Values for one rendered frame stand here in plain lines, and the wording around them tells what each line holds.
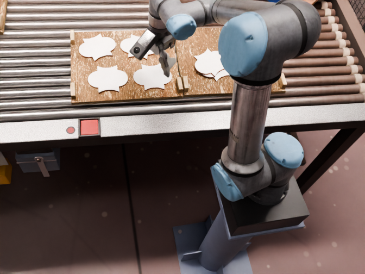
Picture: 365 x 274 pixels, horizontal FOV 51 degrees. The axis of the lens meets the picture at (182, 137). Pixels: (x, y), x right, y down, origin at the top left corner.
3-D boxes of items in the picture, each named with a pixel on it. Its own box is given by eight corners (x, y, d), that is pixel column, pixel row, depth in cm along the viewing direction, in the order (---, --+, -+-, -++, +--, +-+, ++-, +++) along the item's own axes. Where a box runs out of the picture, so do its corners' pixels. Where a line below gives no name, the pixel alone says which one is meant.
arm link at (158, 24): (159, 23, 117) (142, 8, 119) (159, 34, 121) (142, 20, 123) (177, 13, 120) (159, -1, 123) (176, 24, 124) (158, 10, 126)
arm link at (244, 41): (272, 193, 111) (314, 15, 73) (229, 214, 106) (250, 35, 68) (248, 166, 119) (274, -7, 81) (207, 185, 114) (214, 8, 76)
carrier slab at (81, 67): (182, 98, 146) (183, 95, 144) (71, 105, 139) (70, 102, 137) (170, 31, 163) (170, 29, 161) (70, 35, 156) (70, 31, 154)
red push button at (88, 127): (98, 136, 134) (98, 134, 133) (81, 137, 133) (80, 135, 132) (98, 121, 137) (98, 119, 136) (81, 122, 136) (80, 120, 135)
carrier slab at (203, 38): (284, 93, 152) (286, 91, 151) (183, 97, 146) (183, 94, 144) (264, 30, 170) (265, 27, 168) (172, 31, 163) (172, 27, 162)
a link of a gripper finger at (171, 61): (182, 71, 137) (174, 48, 132) (170, 80, 135) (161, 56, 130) (177, 70, 140) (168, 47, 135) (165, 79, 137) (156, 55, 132)
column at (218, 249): (255, 285, 203) (326, 240, 128) (185, 299, 195) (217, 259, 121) (237, 217, 221) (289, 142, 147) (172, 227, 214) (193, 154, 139)
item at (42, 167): (62, 176, 150) (54, 155, 135) (24, 180, 148) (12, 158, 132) (62, 151, 156) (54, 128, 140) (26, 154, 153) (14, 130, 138)
